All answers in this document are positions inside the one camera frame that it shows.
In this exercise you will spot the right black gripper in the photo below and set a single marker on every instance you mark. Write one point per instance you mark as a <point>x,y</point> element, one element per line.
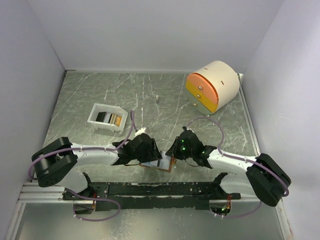
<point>173,150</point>

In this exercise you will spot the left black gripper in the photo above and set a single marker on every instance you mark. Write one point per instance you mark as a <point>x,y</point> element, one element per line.
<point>153,154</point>

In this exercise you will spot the brown leather card holder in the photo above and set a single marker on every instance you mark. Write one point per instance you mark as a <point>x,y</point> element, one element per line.
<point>165,164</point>

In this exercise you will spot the white card tray box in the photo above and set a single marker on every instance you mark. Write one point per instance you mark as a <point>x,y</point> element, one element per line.
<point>97,107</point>

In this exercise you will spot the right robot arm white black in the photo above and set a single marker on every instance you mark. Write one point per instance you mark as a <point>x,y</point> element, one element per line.
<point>258,176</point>

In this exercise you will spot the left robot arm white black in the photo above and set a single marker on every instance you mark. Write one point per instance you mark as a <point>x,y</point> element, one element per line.
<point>58,163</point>

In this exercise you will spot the stack of cards in tray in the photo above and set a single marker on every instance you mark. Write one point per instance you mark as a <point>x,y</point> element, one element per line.
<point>109,118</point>

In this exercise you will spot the cream round drawer cabinet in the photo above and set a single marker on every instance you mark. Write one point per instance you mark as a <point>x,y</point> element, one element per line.
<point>212,87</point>

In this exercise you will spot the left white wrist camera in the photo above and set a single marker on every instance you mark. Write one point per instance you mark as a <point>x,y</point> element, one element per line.
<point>142,130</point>

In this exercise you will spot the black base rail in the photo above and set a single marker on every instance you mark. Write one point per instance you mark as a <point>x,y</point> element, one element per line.
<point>160,195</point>

